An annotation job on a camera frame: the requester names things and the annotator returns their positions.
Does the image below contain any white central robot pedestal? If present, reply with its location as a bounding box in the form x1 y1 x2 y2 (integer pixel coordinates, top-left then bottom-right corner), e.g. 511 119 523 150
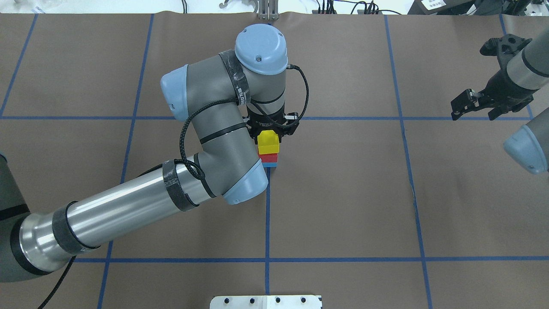
209 294 323 309

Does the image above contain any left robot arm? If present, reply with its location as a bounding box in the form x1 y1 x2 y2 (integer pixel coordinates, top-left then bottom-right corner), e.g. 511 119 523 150
1 24 301 283

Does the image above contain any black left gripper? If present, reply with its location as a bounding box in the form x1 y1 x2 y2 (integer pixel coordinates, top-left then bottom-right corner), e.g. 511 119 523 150
247 107 299 144

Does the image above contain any aluminium frame post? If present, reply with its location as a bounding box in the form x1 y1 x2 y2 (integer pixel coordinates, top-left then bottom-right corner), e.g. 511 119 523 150
256 0 280 21

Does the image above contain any red foam block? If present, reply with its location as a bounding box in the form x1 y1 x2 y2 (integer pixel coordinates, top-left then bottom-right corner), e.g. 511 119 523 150
259 153 278 164

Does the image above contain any brown paper table mat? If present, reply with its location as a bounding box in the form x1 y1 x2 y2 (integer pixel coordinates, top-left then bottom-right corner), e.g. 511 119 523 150
1 12 548 309

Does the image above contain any yellow foam block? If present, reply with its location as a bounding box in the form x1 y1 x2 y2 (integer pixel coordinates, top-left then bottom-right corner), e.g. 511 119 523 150
257 130 280 155

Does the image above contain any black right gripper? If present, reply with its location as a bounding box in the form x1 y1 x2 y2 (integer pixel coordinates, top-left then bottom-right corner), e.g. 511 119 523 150
450 34 534 121

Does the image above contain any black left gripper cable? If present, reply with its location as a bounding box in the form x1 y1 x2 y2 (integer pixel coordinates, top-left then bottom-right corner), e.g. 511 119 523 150
36 64 310 309

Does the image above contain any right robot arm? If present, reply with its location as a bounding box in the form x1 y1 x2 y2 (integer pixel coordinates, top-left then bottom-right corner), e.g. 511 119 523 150
451 29 549 175

